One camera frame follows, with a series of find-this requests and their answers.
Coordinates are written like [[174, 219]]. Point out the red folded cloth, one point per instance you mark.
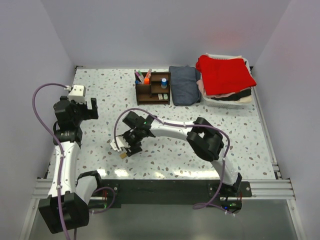
[[224, 76]]

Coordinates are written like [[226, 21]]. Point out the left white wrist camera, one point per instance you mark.
[[77, 93]]

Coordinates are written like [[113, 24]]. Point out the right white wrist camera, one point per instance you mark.
[[119, 144]]

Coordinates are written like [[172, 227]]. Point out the pink cloth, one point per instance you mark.
[[201, 87]]

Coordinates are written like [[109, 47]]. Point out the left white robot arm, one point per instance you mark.
[[67, 204]]

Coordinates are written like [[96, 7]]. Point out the blue folded towel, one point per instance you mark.
[[184, 88]]

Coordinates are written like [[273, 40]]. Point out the orange black highlighter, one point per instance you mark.
[[146, 81]]

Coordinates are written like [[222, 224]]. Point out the purple capped white marker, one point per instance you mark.
[[140, 77]]

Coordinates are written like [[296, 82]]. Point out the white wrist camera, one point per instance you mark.
[[77, 93], [119, 144]]

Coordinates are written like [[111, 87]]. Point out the brown wooden desk organizer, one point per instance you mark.
[[147, 94]]

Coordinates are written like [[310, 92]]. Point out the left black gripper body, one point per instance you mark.
[[82, 113]]

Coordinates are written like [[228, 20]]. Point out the white basket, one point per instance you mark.
[[228, 104]]

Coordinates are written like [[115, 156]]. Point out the green capped white marker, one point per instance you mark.
[[141, 74]]

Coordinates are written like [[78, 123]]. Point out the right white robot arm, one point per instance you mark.
[[207, 142]]

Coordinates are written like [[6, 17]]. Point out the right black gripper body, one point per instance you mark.
[[134, 139]]

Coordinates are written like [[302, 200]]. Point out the tan eraser block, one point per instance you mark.
[[123, 155]]

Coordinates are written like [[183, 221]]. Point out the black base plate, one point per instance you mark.
[[157, 192]]

